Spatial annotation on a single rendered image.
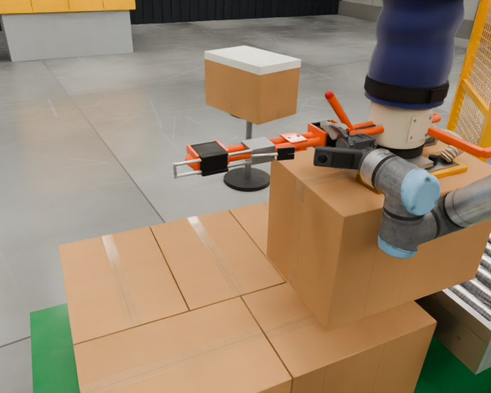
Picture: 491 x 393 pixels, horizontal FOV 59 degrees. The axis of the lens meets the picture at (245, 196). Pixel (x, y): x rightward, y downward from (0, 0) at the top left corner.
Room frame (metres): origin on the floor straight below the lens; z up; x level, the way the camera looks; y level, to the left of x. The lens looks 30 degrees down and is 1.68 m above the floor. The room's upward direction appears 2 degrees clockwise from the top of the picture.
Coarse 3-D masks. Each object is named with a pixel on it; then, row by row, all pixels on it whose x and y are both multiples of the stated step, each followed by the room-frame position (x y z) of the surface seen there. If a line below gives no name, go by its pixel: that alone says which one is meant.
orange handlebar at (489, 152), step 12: (360, 132) 1.14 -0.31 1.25; (372, 132) 1.16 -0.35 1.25; (432, 132) 1.16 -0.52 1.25; (444, 132) 1.14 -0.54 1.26; (240, 144) 1.03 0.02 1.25; (276, 144) 1.03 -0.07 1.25; (288, 144) 1.04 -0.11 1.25; (300, 144) 1.05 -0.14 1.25; (312, 144) 1.07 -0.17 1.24; (456, 144) 1.08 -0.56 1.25; (468, 144) 1.06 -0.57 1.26; (240, 156) 0.97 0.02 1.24; (480, 156) 1.02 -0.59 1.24
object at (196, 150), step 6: (198, 144) 0.99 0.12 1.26; (204, 144) 0.99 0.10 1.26; (210, 144) 0.99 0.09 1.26; (216, 144) 0.99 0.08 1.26; (222, 144) 0.99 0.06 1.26; (192, 150) 0.95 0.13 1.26; (198, 150) 0.95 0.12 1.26; (204, 150) 0.95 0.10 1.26; (210, 150) 0.95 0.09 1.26; (216, 150) 0.96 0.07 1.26; (222, 150) 0.96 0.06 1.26; (228, 150) 0.96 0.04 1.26; (192, 156) 0.95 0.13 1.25; (198, 156) 0.93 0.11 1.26; (198, 162) 0.93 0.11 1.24; (228, 162) 0.96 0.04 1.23; (198, 168) 0.93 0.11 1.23; (198, 174) 0.93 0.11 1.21
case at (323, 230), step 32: (288, 160) 1.24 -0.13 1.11; (288, 192) 1.16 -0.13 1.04; (320, 192) 1.04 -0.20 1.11; (352, 192) 1.04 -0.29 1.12; (448, 192) 1.06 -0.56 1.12; (288, 224) 1.15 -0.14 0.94; (320, 224) 1.00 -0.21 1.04; (352, 224) 0.93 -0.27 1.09; (480, 224) 1.14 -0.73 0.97; (288, 256) 1.14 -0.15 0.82; (320, 256) 0.98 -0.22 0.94; (352, 256) 0.94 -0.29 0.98; (384, 256) 0.99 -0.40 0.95; (416, 256) 1.04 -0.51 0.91; (448, 256) 1.10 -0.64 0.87; (480, 256) 1.16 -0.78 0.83; (320, 288) 0.97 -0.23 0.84; (352, 288) 0.95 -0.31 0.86; (384, 288) 1.00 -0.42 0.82; (416, 288) 1.06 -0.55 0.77; (320, 320) 0.95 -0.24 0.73; (352, 320) 0.96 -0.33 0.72
